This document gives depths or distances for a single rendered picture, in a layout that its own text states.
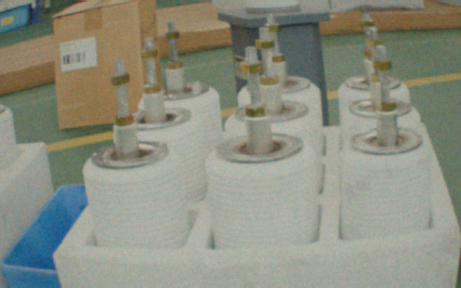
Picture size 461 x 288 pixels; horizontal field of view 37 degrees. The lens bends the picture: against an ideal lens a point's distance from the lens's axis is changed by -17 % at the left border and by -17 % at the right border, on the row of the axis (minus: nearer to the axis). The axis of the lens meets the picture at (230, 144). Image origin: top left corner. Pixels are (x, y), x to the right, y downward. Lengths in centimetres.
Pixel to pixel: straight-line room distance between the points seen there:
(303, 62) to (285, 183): 59
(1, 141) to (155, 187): 39
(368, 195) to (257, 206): 10
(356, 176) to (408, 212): 6
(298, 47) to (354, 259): 63
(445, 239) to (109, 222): 31
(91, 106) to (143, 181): 121
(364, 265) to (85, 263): 25
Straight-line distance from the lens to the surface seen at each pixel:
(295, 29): 122
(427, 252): 66
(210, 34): 270
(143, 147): 73
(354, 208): 68
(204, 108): 91
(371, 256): 65
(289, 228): 68
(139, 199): 68
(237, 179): 66
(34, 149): 107
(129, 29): 182
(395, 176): 66
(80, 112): 189
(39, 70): 258
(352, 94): 89
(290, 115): 79
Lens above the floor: 46
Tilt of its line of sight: 17 degrees down
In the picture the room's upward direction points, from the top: 6 degrees counter-clockwise
